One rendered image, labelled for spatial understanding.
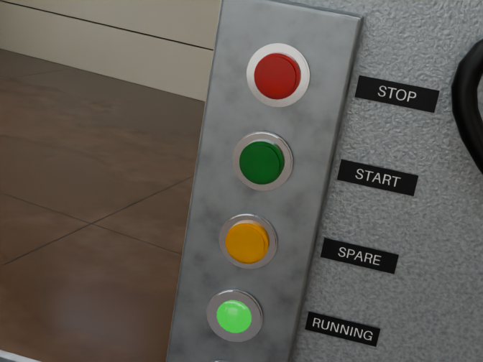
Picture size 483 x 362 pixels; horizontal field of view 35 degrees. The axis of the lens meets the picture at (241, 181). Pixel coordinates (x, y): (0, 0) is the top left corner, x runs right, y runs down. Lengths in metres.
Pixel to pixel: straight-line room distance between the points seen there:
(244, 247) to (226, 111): 0.08
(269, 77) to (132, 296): 2.92
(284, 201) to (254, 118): 0.05
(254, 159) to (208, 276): 0.09
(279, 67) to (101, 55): 7.36
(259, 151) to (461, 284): 0.15
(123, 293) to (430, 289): 2.90
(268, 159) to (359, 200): 0.06
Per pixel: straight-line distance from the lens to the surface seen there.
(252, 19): 0.43
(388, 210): 0.46
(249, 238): 0.45
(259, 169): 0.44
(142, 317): 3.17
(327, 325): 0.49
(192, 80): 7.28
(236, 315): 0.47
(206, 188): 0.45
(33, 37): 8.25
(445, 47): 0.44
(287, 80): 0.42
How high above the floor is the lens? 1.52
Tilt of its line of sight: 18 degrees down
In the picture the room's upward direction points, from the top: 10 degrees clockwise
